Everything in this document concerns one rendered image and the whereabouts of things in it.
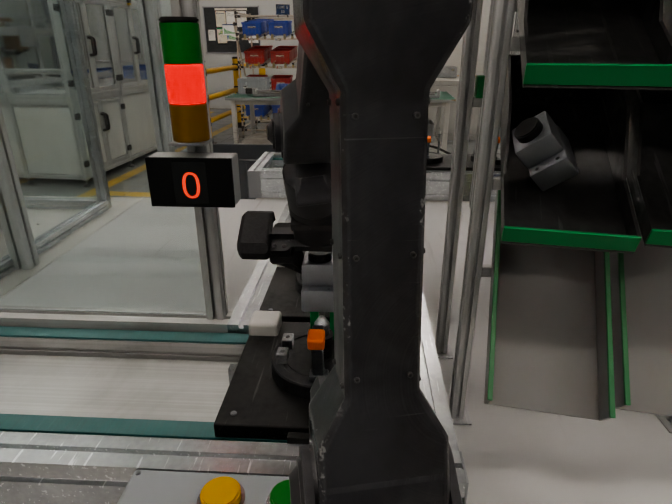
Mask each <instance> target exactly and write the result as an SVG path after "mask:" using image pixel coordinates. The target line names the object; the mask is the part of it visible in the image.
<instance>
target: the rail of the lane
mask: <svg viewBox="0 0 672 504"><path fill-rule="evenodd" d="M299 445H309V433H302V432H288V435H287V443H264V442H240V441H217V440H193V439H169V438H146V437H122V436H98V435H75V434H51V433H27V432H4V431H0V504H117V503H118V501H119V499H120V497H121V495H122V493H123V491H124V490H125V488H126V486H127V484H128V482H129V480H130V479H131V477H132V475H133V473H134V472H135V471H136V470H154V471H176V472H198V473H220V474H242V475H264V476H286V477H289V474H290V473H291V471H292V470H293V469H294V467H295V466H296V457H299ZM452 454H453V458H454V463H455V468H456V474H457V479H458V484H459V490H460V495H461V500H462V504H466V502H467V494H468V487H469V480H468V476H467V472H466V468H465V463H464V459H463V455H462V451H460V452H459V451H454V450H452Z"/></svg>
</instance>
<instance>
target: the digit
mask: <svg viewBox="0 0 672 504"><path fill-rule="evenodd" d="M171 168H172V176H173V183H174V191H175V199H176V203H178V204H209V196H208V186H207V176H206V167H205V162H171Z"/></svg>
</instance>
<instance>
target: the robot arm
mask: <svg viewBox="0 0 672 504"><path fill-rule="evenodd" d="M473 2H474V0H293V16H294V31H295V35H296V38H297V40H298V41H299V44H298V58H297V71H296V79H295V80H293V81H292V82H291V83H289V84H288V85H287V86H286V87H284V88H283V89H282V90H281V98H280V107H279V110H278V112H277V113H273V117H272V119H271V122H270V123H269V124H268V125H267V126H266V134H267V139H268V140H269V141H270V142H271V143H272V145H273V149H274V150H275V153H276V152H281V155H282V158H283V162H284V163H285V164H284V166H283V169H282V174H283V180H284V185H285V191H286V196H287V202H288V207H289V213H290V218H291V223H276V224H275V225H274V227H273V223H274V221H275V220H276V219H275V215H274V212H273V211H247V212H245V213H244V215H243V216H242V218H241V224H240V229H239V235H238V240H237V251H238V254H239V256H240V257H241V258H242V259H251V260H267V259H269V258H270V262H271V263H272V264H277V265H281V266H284V267H286V268H289V269H292V270H294V271H296V272H298V273H300V274H302V262H303V259H304V255H303V251H316V252H332V254H333V303H334V352H335V359H333V360H332V361H333V365H334V367H333V368H332V370H331V371H330V373H329V374H328V375H326V376H317V377H316V378H315V380H314V383H313V385H312V387H311V389H310V398H311V401H310V403H309V445H299V457H296V466H295V467H294V469H293V470H292V471H291V473H290V474H289V484H290V499H291V504H462V500H461V495H460V490H459V484H458V479H457V474H456V468H455V463H454V458H453V454H452V450H451V447H450V444H449V438H448V435H447V433H446V431H445V429H444V428H443V426H442V424H441V422H440V421H439V419H438V417H437V416H436V414H435V412H434V411H433V409H432V407H431V406H430V404H429V402H428V401H427V399H426V397H425V395H424V394H423V392H422V390H421V389H420V385H419V381H421V376H420V345H421V316H422V286H423V256H424V253H425V248H424V226H425V196H426V166H427V136H428V107H429V104H430V102H431V99H430V97H429V93H430V89H431V87H432V85H433V83H434V82H435V80H436V78H437V77H438V75H439V73H440V72H441V70H442V69H443V67H444V65H445V64H446V62H447V60H448V59H449V57H450V55H451V54H452V52H453V50H454V49H455V47H456V46H457V44H458V42H459V41H460V39H461V37H462V36H463V34H464V32H465V31H466V29H467V28H468V26H469V24H470V21H471V18H472V11H473Z"/></svg>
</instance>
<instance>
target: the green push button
mask: <svg viewBox="0 0 672 504"><path fill-rule="evenodd" d="M270 504H291V499H290V484H289V480H284V481H282V482H280V483H278V484H277V485H275V486H274V487H273V489H272V490H271V492H270Z"/></svg>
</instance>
